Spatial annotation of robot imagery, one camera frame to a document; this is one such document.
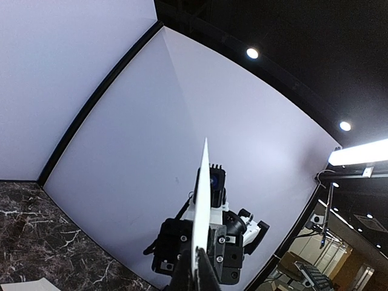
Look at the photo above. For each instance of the bright light panel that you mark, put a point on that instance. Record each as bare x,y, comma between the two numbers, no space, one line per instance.
361,154

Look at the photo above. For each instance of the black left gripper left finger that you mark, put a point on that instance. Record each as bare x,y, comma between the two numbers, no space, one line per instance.
182,279

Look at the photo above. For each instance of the black right corner post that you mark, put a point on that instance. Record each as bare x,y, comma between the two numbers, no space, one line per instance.
290,237

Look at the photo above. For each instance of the lined letter paper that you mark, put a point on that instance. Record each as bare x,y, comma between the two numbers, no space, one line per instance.
39,285
202,210

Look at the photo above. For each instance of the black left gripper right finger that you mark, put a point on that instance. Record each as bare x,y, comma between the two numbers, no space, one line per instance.
205,278

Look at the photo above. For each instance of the round ceiling light near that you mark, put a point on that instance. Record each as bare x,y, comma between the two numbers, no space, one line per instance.
252,53

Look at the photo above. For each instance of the black left corner post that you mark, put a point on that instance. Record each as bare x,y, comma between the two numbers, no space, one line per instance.
93,100

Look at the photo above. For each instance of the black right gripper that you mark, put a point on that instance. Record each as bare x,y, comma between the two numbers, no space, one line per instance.
224,248

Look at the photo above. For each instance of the round ceiling light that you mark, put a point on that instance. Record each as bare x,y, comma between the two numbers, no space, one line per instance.
345,126
252,53

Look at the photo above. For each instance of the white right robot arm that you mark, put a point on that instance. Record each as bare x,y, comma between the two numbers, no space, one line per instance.
254,233

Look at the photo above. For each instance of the round ceiling light far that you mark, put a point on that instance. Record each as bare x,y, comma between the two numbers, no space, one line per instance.
345,126

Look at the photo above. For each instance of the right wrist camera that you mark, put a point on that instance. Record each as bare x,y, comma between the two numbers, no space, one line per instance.
218,203

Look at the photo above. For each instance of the black corner post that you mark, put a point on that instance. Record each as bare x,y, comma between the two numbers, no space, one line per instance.
93,100
290,237

